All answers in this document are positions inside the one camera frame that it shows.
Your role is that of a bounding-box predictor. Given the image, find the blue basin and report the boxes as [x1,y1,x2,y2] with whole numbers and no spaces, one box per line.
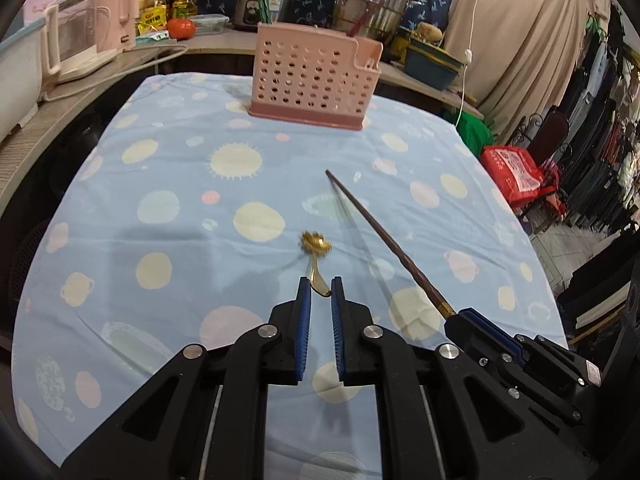
[402,37,461,92]

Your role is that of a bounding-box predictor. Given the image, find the red tomato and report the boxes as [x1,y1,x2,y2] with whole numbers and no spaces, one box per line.
[166,17,197,40]

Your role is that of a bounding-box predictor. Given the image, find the pink perforated utensil holder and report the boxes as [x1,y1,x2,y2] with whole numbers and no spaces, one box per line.
[248,22,384,132]

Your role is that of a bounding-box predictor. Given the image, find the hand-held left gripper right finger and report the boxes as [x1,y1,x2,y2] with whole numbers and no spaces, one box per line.
[330,276,588,480]

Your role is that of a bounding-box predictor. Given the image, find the silver rice cooker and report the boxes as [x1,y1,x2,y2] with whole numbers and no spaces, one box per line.
[232,0,301,31]

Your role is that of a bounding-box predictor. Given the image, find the yellow label oil bottle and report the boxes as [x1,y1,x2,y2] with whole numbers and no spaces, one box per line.
[137,0,168,36]

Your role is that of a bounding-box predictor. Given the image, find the white cable with switch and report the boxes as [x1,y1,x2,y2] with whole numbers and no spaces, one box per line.
[455,0,483,126]

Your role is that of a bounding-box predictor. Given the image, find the red plastic bag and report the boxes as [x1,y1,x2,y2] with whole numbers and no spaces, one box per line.
[480,145,566,216]

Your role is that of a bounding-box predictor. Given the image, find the clear plastic food container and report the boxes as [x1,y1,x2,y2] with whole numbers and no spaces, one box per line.
[190,14,231,36]

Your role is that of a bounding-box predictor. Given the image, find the beige curtain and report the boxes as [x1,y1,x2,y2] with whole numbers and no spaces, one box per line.
[442,0,613,143]

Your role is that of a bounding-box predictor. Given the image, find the green cloth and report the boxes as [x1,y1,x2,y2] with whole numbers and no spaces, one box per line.
[452,110,496,146]

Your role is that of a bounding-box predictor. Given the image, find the brown chopstick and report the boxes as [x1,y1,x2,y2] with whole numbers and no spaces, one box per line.
[325,169,456,318]

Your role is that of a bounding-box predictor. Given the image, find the dark metal chair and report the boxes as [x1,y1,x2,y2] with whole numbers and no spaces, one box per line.
[520,110,573,171]

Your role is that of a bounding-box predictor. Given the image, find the pink appliance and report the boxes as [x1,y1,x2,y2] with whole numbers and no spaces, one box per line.
[97,0,143,53]

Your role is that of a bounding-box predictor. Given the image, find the gold flower spoon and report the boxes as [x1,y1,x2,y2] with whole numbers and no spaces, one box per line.
[299,230,333,298]

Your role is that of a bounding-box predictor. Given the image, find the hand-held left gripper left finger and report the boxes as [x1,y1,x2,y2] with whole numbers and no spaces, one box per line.
[59,276,314,480]

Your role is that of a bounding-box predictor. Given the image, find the hanging clothes rack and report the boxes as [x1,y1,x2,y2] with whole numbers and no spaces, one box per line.
[560,10,640,241]

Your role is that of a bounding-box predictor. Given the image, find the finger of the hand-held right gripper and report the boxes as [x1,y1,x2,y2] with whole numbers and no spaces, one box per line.
[444,308,601,424]

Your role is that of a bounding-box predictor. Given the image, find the tan sponge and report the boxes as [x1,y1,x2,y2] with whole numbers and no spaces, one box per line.
[417,21,445,43]

